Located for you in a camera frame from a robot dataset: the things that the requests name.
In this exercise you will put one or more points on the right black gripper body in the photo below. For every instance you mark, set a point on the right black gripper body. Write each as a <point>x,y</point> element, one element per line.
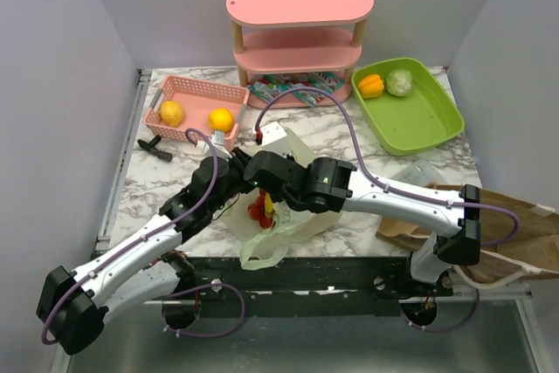
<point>285,158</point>

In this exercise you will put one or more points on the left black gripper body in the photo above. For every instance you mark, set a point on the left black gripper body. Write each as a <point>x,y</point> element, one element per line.
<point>236,184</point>

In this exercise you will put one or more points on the red lychee bunch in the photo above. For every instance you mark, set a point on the red lychee bunch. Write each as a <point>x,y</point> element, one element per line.
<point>256,212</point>

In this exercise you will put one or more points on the avocado print plastic bag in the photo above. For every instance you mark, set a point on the avocado print plastic bag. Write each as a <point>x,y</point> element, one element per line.
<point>266,248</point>

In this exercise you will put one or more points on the yellow banana bunch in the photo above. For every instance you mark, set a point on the yellow banana bunch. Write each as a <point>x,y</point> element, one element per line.
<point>268,206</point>

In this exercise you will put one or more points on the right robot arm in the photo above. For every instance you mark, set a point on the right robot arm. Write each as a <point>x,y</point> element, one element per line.
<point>326,184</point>

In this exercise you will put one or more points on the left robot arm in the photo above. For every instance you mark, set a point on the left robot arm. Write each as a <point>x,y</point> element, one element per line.
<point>75,306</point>

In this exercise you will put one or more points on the brown paper bag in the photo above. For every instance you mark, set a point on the brown paper bag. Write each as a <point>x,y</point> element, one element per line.
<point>535,243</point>

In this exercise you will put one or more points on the orange fruit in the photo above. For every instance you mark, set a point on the orange fruit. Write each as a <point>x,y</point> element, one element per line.
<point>221,119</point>

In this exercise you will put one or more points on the cherry mint candy packet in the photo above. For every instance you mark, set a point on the cherry mint candy packet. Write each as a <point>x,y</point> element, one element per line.
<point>266,87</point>

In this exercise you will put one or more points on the pink perforated basket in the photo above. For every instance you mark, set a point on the pink perforated basket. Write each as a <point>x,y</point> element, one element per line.
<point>197,98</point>

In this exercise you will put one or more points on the yellow lemon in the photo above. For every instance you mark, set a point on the yellow lemon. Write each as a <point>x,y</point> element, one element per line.
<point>171,113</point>

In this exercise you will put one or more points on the yellow bell pepper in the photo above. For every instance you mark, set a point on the yellow bell pepper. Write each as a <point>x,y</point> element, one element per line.
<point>371,86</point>

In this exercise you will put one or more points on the clear plastic container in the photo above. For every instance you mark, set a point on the clear plastic container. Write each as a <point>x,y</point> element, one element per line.
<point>420,173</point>

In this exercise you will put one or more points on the green cabbage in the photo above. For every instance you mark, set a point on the green cabbage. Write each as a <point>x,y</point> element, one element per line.
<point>399,82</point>

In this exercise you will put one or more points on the pink three-tier shelf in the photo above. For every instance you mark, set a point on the pink three-tier shelf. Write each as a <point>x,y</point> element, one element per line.
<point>298,36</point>

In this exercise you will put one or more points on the green plastic tray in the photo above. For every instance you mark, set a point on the green plastic tray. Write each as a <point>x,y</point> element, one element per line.
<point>424,119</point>

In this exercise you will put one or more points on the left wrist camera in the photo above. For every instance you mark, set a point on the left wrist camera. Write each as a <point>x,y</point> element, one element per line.
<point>217,140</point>

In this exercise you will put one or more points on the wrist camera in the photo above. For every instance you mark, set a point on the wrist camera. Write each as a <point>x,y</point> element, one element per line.
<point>217,140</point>
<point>273,138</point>

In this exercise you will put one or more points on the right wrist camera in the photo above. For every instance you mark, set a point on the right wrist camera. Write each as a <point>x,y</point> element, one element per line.
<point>273,138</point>

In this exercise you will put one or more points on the black T-handle tool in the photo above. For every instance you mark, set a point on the black T-handle tool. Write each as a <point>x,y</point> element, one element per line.
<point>151,147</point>

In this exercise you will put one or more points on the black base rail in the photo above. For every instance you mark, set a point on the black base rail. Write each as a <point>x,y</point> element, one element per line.
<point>298,287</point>

